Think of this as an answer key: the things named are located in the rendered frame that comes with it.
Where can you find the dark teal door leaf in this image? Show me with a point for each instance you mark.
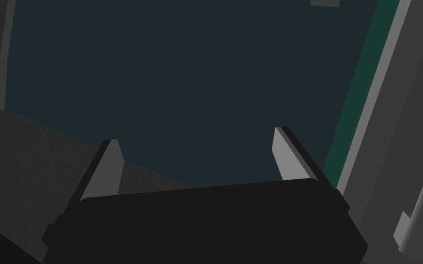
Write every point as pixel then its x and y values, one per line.
pixel 182 88

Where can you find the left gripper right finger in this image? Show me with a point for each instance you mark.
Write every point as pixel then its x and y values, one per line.
pixel 288 161

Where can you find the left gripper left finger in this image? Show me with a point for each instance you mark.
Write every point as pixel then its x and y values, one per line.
pixel 105 172

